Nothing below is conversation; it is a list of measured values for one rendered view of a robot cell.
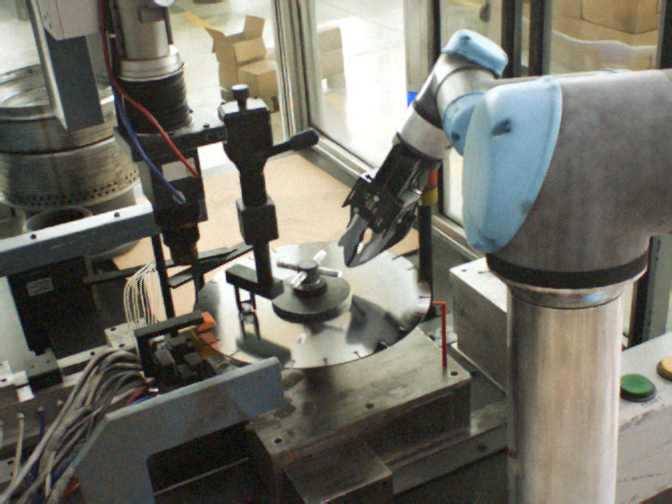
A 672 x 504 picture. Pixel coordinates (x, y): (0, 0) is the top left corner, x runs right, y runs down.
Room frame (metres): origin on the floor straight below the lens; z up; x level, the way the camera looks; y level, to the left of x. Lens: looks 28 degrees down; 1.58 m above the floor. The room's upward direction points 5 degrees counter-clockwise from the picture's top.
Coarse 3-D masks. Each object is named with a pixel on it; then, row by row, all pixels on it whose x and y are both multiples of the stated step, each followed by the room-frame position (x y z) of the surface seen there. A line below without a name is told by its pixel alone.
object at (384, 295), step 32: (288, 256) 1.18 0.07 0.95; (384, 256) 1.15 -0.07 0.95; (224, 288) 1.10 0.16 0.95; (352, 288) 1.06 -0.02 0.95; (384, 288) 1.06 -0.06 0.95; (416, 288) 1.05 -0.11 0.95; (224, 320) 1.01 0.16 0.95; (256, 320) 1.00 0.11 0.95; (288, 320) 1.00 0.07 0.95; (320, 320) 0.99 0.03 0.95; (352, 320) 0.98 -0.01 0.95; (384, 320) 0.98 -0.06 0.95; (416, 320) 0.97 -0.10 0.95; (224, 352) 0.93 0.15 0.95; (256, 352) 0.93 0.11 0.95; (288, 352) 0.92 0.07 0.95; (320, 352) 0.92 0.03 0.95; (352, 352) 0.91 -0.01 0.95
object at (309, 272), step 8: (320, 256) 1.08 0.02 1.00; (280, 264) 1.07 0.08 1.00; (288, 264) 1.06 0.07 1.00; (296, 264) 1.06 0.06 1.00; (304, 264) 1.05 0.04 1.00; (312, 264) 1.05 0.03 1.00; (304, 272) 1.04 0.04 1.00; (312, 272) 1.04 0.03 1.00; (320, 272) 1.04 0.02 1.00; (328, 272) 1.03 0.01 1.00; (336, 272) 1.03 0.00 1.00; (296, 280) 1.02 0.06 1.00; (304, 280) 1.04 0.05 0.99; (312, 280) 1.04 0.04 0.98
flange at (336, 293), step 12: (324, 276) 1.09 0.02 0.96; (288, 288) 1.06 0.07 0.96; (300, 288) 1.03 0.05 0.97; (312, 288) 1.03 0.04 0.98; (324, 288) 1.04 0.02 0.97; (336, 288) 1.05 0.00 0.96; (348, 288) 1.05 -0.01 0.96; (276, 300) 1.03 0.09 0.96; (288, 300) 1.03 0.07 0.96; (300, 300) 1.03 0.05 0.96; (312, 300) 1.02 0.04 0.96; (324, 300) 1.02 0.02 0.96; (336, 300) 1.02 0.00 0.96; (348, 300) 1.03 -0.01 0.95; (288, 312) 1.00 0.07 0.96; (300, 312) 1.00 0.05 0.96; (312, 312) 1.00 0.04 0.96; (324, 312) 1.00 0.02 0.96
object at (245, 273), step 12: (264, 252) 0.99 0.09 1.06; (240, 264) 1.04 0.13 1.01; (264, 264) 0.99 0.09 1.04; (228, 276) 1.03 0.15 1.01; (240, 276) 1.01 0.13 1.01; (252, 276) 1.01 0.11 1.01; (264, 276) 0.99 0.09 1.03; (240, 288) 1.01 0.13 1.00; (252, 288) 1.00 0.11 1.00; (264, 288) 0.98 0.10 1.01; (276, 288) 0.98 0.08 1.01; (240, 300) 1.02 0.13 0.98; (252, 300) 1.02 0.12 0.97; (240, 312) 1.01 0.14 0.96
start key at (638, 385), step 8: (624, 376) 0.87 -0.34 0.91; (632, 376) 0.87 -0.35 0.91; (640, 376) 0.87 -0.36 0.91; (624, 384) 0.85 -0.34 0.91; (632, 384) 0.85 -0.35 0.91; (640, 384) 0.85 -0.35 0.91; (648, 384) 0.85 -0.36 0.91; (624, 392) 0.84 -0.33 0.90; (632, 392) 0.84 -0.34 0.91; (640, 392) 0.84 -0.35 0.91; (648, 392) 0.84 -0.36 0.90
